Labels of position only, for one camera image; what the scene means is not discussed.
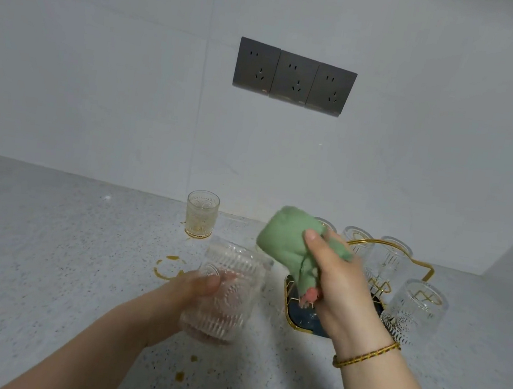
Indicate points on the person's left hand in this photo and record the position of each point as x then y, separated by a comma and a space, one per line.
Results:
166, 307

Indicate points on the person's right hand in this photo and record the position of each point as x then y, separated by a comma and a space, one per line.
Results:
346, 298

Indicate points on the single embossed clear glass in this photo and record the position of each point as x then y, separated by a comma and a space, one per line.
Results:
228, 301
391, 261
415, 312
328, 225
361, 241

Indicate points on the green cloth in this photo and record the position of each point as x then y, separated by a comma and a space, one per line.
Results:
288, 238

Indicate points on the cluster of embossed glasses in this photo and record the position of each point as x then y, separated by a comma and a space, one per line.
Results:
202, 215

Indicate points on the person's left forearm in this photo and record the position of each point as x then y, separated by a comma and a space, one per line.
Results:
79, 357

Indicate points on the grey wall socket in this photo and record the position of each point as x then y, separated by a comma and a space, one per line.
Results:
256, 65
331, 90
294, 78

